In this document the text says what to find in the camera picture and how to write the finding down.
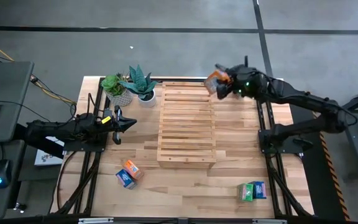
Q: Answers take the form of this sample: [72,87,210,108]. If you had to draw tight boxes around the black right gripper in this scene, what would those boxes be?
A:
[215,55,262,100]

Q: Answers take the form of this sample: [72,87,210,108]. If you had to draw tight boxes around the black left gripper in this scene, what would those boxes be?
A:
[103,105,138,146]

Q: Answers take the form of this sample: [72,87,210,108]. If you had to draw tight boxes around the orange cereal box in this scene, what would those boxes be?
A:
[122,159,145,180]
[203,70,232,95]

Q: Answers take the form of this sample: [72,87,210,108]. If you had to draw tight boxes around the blue Frosted Flakes cereal box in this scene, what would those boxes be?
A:
[115,169,138,190]
[249,180,268,200]

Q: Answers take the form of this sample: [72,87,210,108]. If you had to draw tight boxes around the green Apple Jacks cereal box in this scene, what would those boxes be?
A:
[236,182,255,202]

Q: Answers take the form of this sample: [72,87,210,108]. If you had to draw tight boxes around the slatted wooden shelf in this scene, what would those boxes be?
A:
[156,81,218,170]

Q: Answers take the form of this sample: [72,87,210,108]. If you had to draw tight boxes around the succulent in patterned pot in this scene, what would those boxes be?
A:
[100,73,135,108]

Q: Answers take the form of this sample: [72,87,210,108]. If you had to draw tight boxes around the snake plant in white pot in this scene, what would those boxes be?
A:
[118,64,160,109]

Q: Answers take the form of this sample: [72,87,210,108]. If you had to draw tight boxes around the white printed box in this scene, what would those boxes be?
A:
[34,136,65,167]

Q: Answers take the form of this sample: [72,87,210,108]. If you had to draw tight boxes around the grey desk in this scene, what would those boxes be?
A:
[0,61,35,220]

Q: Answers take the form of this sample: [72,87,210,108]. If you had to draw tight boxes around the black computer mouse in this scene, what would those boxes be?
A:
[0,159,13,189]

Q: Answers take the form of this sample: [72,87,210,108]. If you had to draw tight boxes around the black hazard-striped floor mat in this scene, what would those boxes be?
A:
[290,104,351,222]

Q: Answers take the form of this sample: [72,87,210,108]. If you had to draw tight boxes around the silver bracket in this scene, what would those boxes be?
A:
[252,218,287,224]
[78,217,114,224]

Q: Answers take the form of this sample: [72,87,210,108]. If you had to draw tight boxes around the black keyboard cable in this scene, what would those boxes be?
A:
[0,99,52,123]

